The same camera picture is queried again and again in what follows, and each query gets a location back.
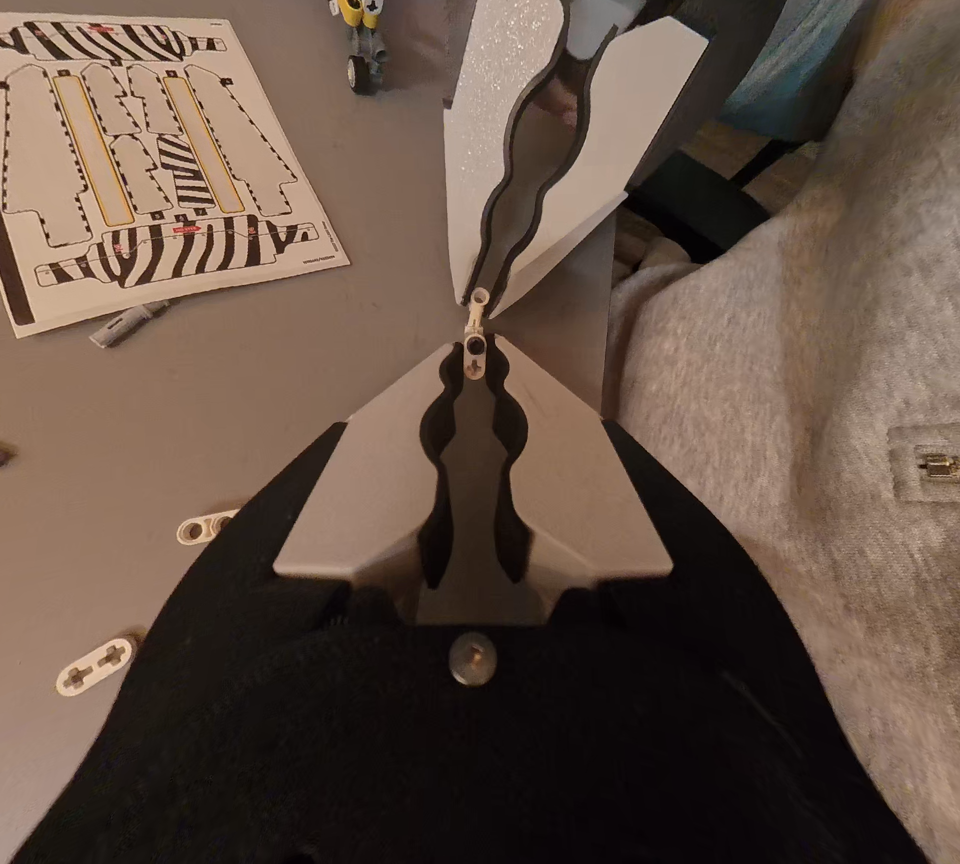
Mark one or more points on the small white lego connector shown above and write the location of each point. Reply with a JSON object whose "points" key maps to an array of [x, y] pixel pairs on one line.
{"points": [[475, 317], [474, 356]]}

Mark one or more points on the white two-hole lego beam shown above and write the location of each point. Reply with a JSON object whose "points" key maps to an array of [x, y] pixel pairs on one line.
{"points": [[208, 526]]}

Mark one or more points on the zebra striped sticker sheet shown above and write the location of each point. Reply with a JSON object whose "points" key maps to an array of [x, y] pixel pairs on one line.
{"points": [[150, 257]]}

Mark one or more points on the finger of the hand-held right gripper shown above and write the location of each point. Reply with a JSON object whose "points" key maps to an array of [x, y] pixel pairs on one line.
{"points": [[495, 92], [645, 107]]}

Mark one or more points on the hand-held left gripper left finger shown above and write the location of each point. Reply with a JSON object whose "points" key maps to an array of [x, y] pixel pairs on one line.
{"points": [[360, 497]]}

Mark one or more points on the white thin short lego liftarm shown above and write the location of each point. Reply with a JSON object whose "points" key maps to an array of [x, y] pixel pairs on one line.
{"points": [[97, 665]]}

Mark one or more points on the black chair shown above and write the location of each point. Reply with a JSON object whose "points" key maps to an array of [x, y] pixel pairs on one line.
{"points": [[697, 204]]}

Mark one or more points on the grey lego pin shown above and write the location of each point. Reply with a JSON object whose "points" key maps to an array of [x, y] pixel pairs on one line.
{"points": [[127, 326]]}

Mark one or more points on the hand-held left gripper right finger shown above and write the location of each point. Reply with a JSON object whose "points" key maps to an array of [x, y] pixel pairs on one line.
{"points": [[585, 497]]}

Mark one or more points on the blue jeans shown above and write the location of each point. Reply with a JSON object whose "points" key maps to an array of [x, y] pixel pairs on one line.
{"points": [[795, 69]]}

